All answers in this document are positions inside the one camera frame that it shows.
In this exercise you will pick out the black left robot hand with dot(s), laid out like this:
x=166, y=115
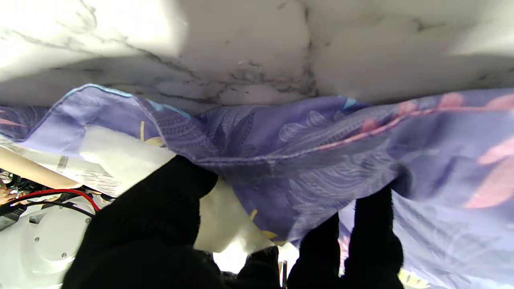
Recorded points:
x=152, y=241

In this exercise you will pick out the blue floral pillowcase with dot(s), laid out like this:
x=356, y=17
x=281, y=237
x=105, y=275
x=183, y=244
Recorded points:
x=321, y=160

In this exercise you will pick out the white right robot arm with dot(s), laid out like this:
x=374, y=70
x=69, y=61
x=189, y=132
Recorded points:
x=36, y=249

